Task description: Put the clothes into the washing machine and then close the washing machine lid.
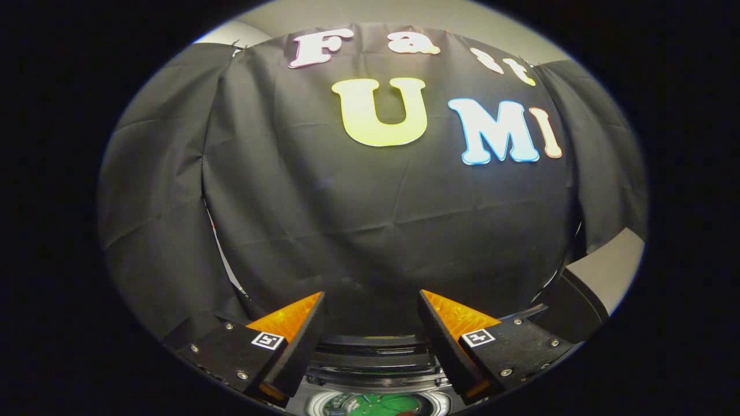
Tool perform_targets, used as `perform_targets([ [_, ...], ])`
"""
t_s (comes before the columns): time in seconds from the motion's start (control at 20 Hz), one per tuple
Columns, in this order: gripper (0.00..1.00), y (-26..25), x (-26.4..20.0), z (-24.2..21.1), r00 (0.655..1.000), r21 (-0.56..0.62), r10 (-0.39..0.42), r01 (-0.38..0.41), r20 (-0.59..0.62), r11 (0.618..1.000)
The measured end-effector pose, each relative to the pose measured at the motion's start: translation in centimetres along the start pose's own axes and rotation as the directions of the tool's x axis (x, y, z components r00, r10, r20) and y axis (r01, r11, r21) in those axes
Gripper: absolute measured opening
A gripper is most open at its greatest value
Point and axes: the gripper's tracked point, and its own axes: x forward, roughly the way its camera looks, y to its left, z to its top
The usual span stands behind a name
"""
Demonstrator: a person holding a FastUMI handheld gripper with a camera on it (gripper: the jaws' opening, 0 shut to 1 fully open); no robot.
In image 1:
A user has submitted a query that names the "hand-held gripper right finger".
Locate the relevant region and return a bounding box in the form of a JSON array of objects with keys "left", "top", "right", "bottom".
[{"left": 417, "top": 289, "right": 579, "bottom": 405}]

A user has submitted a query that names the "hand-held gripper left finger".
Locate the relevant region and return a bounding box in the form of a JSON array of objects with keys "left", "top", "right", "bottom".
[{"left": 165, "top": 291, "right": 326, "bottom": 405}]

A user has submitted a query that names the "grey washing machine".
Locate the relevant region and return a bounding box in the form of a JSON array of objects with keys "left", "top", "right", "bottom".
[{"left": 286, "top": 332, "right": 463, "bottom": 416}]

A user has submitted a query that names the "green polo shirt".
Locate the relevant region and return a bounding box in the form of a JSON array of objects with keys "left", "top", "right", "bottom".
[{"left": 324, "top": 393, "right": 423, "bottom": 416}]

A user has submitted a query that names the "black backdrop cloth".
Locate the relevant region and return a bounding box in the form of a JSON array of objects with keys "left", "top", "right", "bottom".
[{"left": 97, "top": 22, "right": 648, "bottom": 347}]

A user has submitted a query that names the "beige cabinet with dark top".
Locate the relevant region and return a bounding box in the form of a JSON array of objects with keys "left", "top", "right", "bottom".
[{"left": 535, "top": 227, "right": 645, "bottom": 344}]

